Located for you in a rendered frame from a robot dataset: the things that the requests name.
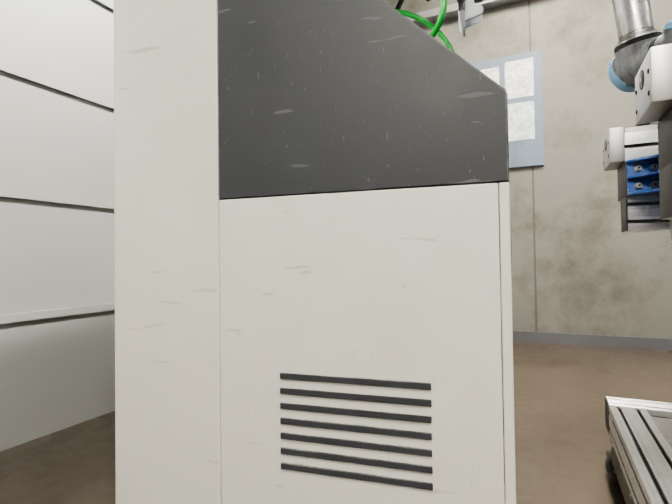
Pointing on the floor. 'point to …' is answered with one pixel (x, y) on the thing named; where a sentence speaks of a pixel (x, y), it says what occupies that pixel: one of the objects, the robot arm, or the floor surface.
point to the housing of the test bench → (167, 252)
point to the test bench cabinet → (368, 347)
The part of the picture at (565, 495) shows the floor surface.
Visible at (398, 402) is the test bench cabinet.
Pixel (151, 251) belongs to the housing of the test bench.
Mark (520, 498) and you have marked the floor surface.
